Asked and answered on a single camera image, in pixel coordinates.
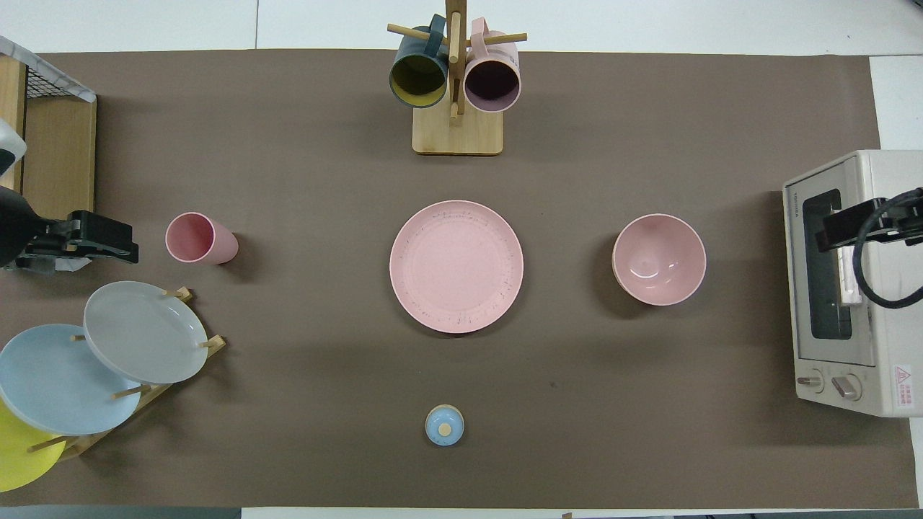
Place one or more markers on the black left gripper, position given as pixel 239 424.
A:
pixel 94 229

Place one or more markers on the light blue plate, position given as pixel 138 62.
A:
pixel 58 382

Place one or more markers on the pink cup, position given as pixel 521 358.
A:
pixel 195 239

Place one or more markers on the beige toaster oven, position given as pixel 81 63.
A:
pixel 890 331

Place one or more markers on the pale pink mug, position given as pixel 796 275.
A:
pixel 492 83

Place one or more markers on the pink speckled plate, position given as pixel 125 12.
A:
pixel 456 267

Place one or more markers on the dark teal mug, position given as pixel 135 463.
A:
pixel 418 76

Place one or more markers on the brown table mat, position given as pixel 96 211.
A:
pixel 324 180

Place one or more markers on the grey plate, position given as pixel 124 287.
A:
pixel 144 331

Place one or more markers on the yellow plate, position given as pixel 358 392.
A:
pixel 21 461

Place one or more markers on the blue lid with wooden knob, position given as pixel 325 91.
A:
pixel 444 427

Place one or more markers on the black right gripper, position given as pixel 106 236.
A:
pixel 883 220

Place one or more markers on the wooden plate rack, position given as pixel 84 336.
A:
pixel 215 343

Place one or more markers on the wooden mug tree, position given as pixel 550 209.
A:
pixel 458 133

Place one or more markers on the pink bowl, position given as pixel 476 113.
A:
pixel 660 259

